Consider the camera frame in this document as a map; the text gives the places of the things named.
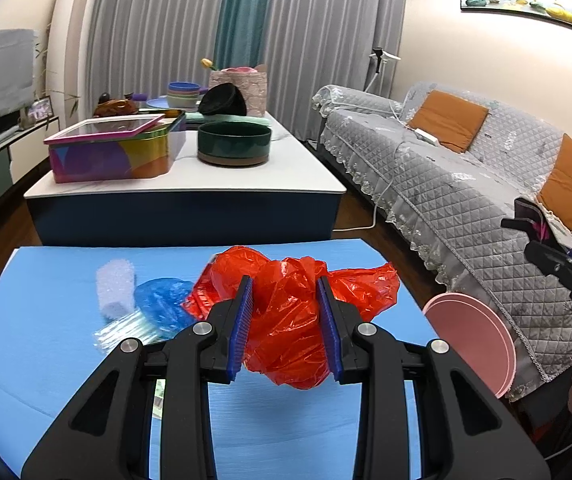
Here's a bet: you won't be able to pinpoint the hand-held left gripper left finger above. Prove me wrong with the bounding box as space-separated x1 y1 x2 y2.
20 276 255 480

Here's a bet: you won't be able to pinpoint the red plastic bag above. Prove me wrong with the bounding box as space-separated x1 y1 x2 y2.
186 246 401 390

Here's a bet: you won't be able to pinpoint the small photo frame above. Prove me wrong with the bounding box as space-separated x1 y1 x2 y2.
28 99 54 123

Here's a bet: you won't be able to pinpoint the black bowl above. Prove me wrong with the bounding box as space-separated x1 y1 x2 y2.
198 83 249 117

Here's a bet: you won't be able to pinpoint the dark printed packet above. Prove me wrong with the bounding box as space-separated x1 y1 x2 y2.
500 197 554 243

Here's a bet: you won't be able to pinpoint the thin bamboo plant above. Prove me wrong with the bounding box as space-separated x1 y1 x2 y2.
33 25 80 116

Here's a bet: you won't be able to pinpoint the white foam piece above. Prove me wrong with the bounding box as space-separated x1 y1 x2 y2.
96 261 136 318

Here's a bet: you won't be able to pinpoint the white top coffee table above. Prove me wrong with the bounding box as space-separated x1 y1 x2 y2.
24 110 347 248

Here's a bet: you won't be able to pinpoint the television with grey cover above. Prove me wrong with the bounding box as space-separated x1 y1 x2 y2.
0 29 36 131

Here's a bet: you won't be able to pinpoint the pink plastic bin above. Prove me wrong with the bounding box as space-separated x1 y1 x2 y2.
423 292 518 400

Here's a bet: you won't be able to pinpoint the white floor lamp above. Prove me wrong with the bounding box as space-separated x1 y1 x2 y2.
368 47 401 96

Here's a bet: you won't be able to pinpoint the blue plastic bag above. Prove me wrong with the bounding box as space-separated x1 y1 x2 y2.
133 277 201 332

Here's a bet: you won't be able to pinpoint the pink fabric basket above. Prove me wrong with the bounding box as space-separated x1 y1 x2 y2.
209 64 269 118

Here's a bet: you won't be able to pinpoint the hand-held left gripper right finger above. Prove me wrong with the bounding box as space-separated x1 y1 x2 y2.
316 277 552 480

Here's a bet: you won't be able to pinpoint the brown teapot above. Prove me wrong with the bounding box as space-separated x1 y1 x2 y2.
92 92 139 118

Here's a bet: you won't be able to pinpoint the colourful tin box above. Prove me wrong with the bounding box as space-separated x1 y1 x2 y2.
43 110 187 184

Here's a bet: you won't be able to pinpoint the teal curtain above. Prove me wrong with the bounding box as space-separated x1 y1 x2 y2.
213 0 274 68

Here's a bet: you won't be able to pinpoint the dark green round bowl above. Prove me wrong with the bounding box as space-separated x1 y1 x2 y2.
197 121 273 168

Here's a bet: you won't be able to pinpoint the sofa with grey quilted cover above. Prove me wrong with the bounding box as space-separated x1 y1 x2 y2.
312 80 572 401

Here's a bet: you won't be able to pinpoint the white standing air conditioner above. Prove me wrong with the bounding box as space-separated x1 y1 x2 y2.
60 0 101 123

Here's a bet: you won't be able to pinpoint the clear plastic packet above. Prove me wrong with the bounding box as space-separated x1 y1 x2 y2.
90 310 159 356

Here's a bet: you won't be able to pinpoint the mint green tray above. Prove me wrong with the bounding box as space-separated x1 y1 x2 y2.
186 111 273 126

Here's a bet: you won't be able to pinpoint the white power cable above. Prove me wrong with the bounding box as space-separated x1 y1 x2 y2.
333 100 417 233

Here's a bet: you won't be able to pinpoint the grey curtain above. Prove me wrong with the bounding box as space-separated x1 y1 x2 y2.
83 0 227 111
261 0 409 141

